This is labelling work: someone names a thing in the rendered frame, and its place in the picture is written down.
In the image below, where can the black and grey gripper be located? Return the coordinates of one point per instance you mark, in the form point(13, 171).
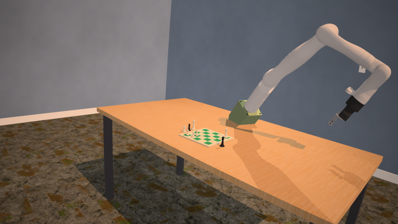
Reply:
point(358, 99)

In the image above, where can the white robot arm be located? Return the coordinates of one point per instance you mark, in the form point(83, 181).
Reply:
point(325, 35)

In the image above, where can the green and cream chessboard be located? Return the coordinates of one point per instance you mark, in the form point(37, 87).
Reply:
point(206, 137)

